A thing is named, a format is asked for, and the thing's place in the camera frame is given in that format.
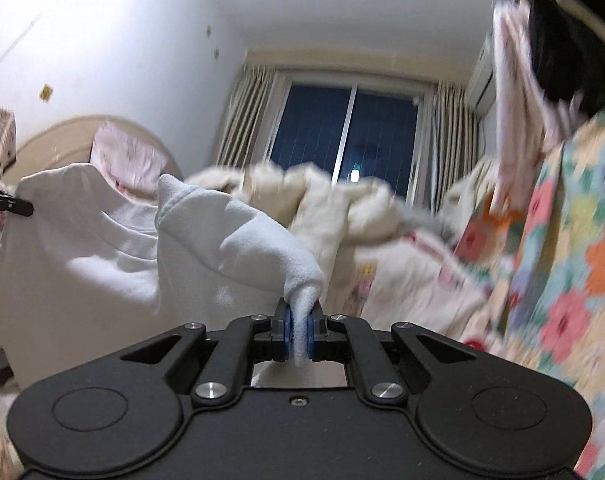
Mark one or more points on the white hoodie sweatshirt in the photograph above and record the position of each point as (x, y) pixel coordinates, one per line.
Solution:
(92, 271)

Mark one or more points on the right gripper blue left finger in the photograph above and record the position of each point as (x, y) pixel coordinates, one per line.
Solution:
(236, 351)

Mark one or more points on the floral patterned quilt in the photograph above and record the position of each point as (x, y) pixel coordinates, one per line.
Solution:
(545, 273)

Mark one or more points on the white air conditioner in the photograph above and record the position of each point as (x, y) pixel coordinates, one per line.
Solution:
(481, 89)

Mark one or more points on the striped beige curtains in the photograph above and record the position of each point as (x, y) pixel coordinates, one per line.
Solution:
(447, 146)

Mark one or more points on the black hanging bag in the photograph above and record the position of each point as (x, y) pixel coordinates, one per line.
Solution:
(567, 57)

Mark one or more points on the beige curved headboard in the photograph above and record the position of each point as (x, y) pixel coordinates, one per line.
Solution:
(71, 141)

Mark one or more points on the window with dark glass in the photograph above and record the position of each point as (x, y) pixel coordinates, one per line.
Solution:
(350, 133)

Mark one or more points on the pink hanging cloth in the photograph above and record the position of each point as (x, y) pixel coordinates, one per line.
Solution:
(528, 125)

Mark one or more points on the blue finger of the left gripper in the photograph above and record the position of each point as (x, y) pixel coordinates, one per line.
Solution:
(15, 205)

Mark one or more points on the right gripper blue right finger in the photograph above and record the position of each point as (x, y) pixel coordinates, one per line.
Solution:
(351, 342)

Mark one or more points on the cream rumpled duvet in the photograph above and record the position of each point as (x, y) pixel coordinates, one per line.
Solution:
(383, 260)

